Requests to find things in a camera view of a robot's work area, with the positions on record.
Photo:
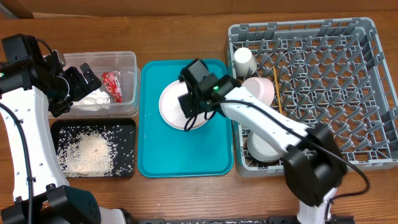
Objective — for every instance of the grey plastic dish rack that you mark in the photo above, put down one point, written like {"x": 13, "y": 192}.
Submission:
{"x": 333, "y": 72}

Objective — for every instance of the grey bowl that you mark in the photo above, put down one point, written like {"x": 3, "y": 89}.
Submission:
{"x": 261, "y": 150}

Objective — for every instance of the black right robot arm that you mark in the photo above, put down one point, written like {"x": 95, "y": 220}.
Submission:
{"x": 313, "y": 164}

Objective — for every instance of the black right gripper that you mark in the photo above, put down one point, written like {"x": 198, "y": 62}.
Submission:
{"x": 186, "y": 102}

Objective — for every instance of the clear plastic waste bin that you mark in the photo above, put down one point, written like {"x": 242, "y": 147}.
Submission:
{"x": 126, "y": 64}

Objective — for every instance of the black flat tray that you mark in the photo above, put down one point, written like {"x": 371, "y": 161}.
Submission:
{"x": 124, "y": 168}

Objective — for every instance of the red snack wrapper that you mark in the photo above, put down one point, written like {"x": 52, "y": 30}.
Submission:
{"x": 112, "y": 82}

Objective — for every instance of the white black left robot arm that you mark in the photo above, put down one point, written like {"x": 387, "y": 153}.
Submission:
{"x": 33, "y": 88}

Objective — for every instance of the small pink saucer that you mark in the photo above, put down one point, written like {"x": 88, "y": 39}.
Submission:
{"x": 261, "y": 88}

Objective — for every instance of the white napkin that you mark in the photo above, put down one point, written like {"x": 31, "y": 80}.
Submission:
{"x": 95, "y": 101}

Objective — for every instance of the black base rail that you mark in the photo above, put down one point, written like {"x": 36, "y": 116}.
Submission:
{"x": 289, "y": 219}

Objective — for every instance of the teal plastic serving tray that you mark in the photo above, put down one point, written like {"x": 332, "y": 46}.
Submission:
{"x": 163, "y": 151}

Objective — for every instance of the white rice heap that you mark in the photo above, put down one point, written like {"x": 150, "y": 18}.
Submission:
{"x": 90, "y": 154}

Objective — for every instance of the wooden chopstick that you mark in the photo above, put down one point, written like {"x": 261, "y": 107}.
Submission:
{"x": 277, "y": 90}

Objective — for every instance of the pink round plate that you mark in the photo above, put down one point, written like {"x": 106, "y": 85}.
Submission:
{"x": 169, "y": 106}

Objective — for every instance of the pale green cup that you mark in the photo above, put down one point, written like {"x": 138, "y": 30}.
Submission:
{"x": 244, "y": 62}

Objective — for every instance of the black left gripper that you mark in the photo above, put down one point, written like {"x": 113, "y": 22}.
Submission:
{"x": 82, "y": 89}

